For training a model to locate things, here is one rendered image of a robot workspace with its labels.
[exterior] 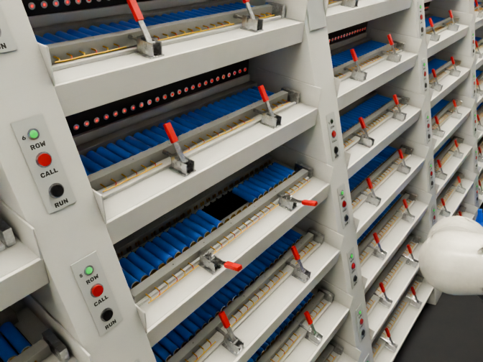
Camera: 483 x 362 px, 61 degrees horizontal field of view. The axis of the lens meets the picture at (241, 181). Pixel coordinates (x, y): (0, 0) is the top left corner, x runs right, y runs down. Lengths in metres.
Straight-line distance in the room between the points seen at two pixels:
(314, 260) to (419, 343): 0.89
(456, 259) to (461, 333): 1.25
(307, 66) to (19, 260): 0.73
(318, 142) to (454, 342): 1.14
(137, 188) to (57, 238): 0.16
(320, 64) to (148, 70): 0.50
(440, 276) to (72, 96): 0.62
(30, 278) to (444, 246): 0.61
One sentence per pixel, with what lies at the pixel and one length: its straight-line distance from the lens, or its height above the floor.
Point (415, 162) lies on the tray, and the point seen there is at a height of 0.71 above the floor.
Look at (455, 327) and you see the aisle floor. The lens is 2.00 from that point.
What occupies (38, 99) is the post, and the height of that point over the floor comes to 1.29.
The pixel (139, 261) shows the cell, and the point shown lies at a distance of 0.80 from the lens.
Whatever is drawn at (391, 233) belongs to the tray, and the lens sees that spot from 1.60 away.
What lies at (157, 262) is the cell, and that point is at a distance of 0.80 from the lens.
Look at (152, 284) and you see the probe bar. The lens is 0.75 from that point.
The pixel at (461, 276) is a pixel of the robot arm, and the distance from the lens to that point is 0.74.
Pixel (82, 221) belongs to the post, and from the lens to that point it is 0.61.
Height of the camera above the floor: 1.32
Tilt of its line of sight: 20 degrees down
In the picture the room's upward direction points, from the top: 13 degrees counter-clockwise
